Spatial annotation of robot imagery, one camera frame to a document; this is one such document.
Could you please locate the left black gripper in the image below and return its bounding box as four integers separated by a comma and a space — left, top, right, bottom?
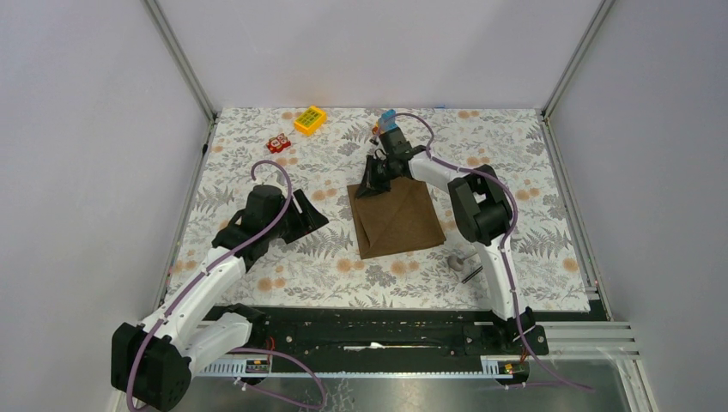
265, 188, 328, 243

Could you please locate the metal spoon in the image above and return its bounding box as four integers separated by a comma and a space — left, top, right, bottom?
446, 253, 476, 271

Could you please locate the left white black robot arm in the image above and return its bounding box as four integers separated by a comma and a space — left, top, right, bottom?
111, 185, 329, 411

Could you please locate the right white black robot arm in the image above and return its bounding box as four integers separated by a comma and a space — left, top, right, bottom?
355, 127, 527, 354

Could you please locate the brown cloth napkin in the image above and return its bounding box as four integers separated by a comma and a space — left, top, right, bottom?
347, 178, 446, 259

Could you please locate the yellow toy block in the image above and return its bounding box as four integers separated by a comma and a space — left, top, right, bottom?
294, 106, 327, 136

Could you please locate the red toy block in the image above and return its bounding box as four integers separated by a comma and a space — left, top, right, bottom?
266, 133, 291, 154

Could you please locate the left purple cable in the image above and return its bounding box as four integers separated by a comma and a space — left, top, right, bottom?
125, 160, 331, 412

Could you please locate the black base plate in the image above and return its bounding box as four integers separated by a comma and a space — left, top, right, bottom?
245, 306, 525, 373

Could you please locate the blue orange toy car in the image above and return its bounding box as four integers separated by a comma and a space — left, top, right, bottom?
372, 109, 397, 141

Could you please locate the floral tablecloth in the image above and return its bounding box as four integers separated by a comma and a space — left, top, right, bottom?
167, 108, 590, 312

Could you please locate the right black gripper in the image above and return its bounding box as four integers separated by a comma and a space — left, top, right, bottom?
355, 155, 397, 200

